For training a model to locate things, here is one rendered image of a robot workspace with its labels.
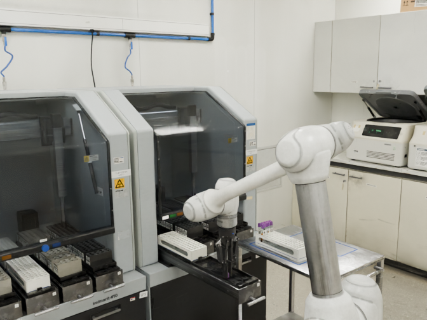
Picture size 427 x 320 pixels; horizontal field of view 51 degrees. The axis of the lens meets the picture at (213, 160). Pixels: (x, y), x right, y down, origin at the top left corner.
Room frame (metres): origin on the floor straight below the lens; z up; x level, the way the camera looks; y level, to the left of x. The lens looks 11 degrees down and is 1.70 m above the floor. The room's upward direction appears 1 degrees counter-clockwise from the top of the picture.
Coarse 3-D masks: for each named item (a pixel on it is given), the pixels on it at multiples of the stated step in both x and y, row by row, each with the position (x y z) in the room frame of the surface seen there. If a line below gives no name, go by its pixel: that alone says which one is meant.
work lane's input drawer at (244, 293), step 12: (168, 252) 2.18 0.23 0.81; (180, 264) 2.08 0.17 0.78; (192, 264) 2.02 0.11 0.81; (204, 264) 2.03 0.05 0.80; (216, 264) 2.03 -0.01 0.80; (204, 276) 1.94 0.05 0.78; (216, 276) 1.89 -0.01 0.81; (240, 276) 1.89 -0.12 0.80; (252, 276) 1.86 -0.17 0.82; (228, 288) 1.81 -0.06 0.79; (240, 288) 1.77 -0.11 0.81; (252, 288) 1.81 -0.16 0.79; (240, 300) 1.77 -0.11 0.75; (252, 300) 1.78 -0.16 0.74
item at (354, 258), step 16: (336, 240) 2.28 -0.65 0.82; (240, 256) 2.26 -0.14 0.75; (272, 256) 2.08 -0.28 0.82; (352, 256) 2.07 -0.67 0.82; (368, 256) 2.06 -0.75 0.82; (384, 256) 2.07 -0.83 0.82; (304, 272) 1.89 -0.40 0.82; (352, 272) 1.91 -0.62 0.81; (240, 304) 2.26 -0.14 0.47; (288, 304) 2.53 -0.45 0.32
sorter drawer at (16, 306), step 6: (0, 300) 1.66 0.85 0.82; (6, 300) 1.67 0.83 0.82; (12, 300) 1.67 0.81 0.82; (18, 300) 1.69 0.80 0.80; (0, 306) 1.64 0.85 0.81; (6, 306) 1.65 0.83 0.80; (12, 306) 1.66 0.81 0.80; (18, 306) 1.68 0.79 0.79; (0, 312) 1.63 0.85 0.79; (6, 312) 1.65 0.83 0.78; (12, 312) 1.66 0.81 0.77; (18, 312) 1.68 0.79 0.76; (0, 318) 1.63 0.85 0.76; (6, 318) 1.65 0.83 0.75; (12, 318) 1.66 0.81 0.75
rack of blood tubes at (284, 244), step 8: (256, 232) 2.24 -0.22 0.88; (272, 232) 2.24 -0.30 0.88; (256, 240) 2.23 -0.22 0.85; (272, 240) 2.14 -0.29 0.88; (280, 240) 2.13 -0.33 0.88; (288, 240) 2.13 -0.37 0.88; (296, 240) 2.13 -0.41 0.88; (272, 248) 2.14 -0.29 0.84; (280, 248) 2.16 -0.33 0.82; (288, 248) 2.05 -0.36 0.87; (296, 248) 2.03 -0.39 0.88; (304, 248) 2.03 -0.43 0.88; (288, 256) 2.05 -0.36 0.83; (296, 256) 2.01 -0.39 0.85; (304, 256) 2.03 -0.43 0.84
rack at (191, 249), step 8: (168, 232) 2.30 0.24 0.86; (176, 232) 2.30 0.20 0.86; (160, 240) 2.25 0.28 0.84; (168, 240) 2.19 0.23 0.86; (176, 240) 2.20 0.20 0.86; (184, 240) 2.19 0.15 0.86; (192, 240) 2.19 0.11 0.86; (168, 248) 2.19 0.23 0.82; (176, 248) 2.21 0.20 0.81; (184, 248) 2.08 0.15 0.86; (192, 248) 2.08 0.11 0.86; (200, 248) 2.08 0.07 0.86; (184, 256) 2.08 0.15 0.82; (192, 256) 2.04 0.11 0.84; (200, 256) 2.08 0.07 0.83
